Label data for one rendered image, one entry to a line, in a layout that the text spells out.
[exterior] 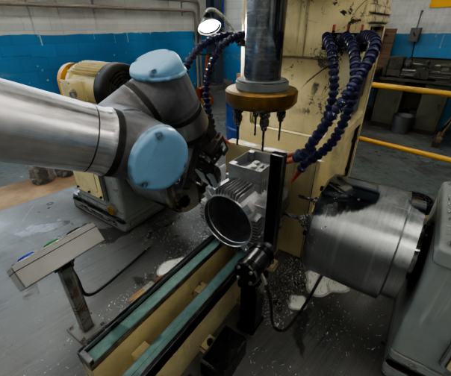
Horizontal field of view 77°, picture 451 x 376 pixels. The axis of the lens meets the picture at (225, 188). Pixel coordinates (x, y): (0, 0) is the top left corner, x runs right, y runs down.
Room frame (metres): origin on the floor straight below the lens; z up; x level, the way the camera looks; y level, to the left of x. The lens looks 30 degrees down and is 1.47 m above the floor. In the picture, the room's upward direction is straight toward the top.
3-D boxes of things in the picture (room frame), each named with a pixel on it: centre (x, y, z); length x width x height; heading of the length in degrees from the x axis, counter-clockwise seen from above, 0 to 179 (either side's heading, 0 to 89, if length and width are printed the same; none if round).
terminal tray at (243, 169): (0.73, -0.08, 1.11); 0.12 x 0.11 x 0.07; 145
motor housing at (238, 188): (0.70, -0.06, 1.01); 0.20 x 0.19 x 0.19; 145
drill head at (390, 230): (0.52, -0.34, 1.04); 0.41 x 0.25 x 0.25; 55
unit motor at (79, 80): (1.04, 0.47, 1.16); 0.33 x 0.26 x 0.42; 55
